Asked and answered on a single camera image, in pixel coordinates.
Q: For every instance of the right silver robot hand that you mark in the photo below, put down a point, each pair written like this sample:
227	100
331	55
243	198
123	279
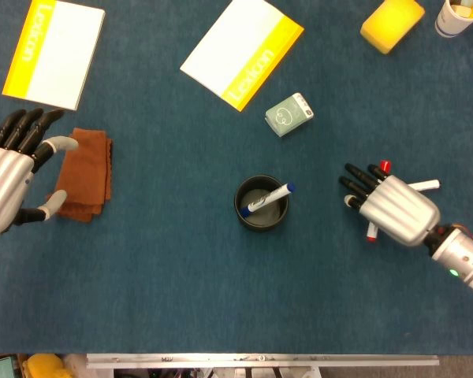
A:
402	212

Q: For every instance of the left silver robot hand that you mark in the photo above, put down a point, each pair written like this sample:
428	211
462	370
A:
4	177

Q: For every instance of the black-capped white marker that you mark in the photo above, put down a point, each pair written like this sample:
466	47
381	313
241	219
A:
425	185

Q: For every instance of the red-capped white marker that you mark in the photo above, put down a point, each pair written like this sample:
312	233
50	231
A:
385	165

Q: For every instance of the blue-capped white marker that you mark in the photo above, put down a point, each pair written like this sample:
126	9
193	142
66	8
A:
268	199

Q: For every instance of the black round cup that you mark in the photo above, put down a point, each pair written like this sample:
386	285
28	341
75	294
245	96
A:
238	204

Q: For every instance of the brown folded cloth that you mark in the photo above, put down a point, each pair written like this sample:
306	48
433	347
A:
86	173

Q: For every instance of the yellow and white notebook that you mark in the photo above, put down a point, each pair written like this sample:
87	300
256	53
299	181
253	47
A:
59	55
236	51

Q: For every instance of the green tissue pack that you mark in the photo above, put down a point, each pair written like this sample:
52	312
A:
287	116

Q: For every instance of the blue felt table mat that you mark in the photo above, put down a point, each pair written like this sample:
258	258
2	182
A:
236	283

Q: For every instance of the yellow sponge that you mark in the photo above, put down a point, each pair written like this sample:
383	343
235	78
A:
390	25

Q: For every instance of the teal box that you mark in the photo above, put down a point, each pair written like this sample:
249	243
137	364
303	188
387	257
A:
0	368

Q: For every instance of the yellow plastic object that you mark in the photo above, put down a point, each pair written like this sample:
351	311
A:
47	366

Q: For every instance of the white paper cup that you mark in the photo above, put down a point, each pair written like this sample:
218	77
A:
451	23

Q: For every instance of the aluminium frame rail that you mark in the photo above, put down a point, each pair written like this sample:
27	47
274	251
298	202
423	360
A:
260	359

